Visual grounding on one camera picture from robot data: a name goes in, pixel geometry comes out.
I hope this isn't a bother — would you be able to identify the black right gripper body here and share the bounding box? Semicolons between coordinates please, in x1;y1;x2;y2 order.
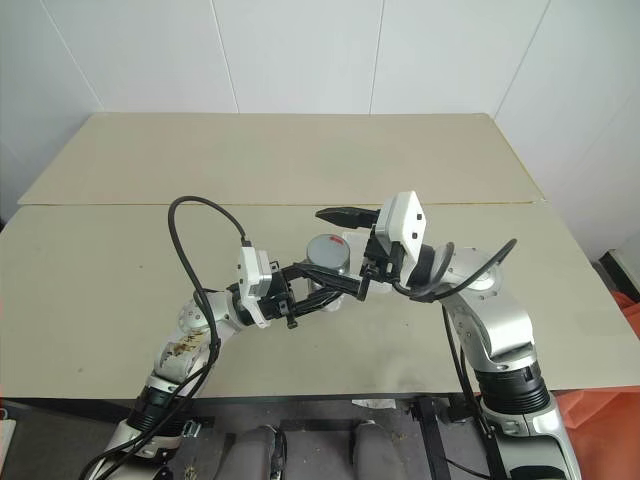
361;224;405;287

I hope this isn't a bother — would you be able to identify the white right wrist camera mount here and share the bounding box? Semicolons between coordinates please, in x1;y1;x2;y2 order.
374;189;427;267

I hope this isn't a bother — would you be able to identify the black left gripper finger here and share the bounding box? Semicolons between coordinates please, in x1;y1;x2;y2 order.
294;290;347;316
286;262;334;287

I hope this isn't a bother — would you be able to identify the grey round tin can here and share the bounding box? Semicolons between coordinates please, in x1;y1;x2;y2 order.
303;233;353;313

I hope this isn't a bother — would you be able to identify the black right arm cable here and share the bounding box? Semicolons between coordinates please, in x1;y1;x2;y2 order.
391;238;519;480

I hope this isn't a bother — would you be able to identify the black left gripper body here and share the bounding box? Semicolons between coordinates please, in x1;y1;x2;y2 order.
258;260;302;332

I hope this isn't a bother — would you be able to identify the black metal table frame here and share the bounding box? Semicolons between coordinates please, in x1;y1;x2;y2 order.
410;395;471;480

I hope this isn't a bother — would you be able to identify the black object beside table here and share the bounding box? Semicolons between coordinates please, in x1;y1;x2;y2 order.
596;246;640;305

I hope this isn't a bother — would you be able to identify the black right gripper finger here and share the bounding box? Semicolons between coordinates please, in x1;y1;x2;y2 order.
314;206;382;232
319;266;373;302

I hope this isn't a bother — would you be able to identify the grey rounded shape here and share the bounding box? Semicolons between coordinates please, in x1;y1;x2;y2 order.
348;420;404;480

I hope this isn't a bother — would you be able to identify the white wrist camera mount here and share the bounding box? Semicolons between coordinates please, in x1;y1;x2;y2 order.
236;246;275;330
374;189;427;267

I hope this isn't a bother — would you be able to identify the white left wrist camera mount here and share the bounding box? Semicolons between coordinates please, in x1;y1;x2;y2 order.
236;246;275;330

